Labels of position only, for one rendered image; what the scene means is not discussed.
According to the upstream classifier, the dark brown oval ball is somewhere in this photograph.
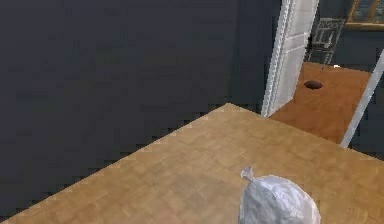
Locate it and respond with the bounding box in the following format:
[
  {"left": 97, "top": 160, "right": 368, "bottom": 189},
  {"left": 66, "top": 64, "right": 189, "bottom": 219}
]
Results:
[{"left": 303, "top": 79, "right": 324, "bottom": 91}]

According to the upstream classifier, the grey metal chair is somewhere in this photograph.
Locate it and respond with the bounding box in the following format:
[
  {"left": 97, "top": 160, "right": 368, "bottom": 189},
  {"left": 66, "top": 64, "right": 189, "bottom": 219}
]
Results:
[{"left": 304, "top": 17, "right": 346, "bottom": 66}]

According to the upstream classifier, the gold framed wall picture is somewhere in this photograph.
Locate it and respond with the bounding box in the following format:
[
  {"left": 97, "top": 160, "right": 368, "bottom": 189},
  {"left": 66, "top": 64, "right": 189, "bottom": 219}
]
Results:
[{"left": 344, "top": 0, "right": 384, "bottom": 32}]

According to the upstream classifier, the grey tied rubbish bag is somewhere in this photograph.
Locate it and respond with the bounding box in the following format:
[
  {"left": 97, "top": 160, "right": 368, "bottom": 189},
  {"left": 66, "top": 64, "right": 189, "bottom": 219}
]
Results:
[{"left": 237, "top": 166, "right": 322, "bottom": 224}]

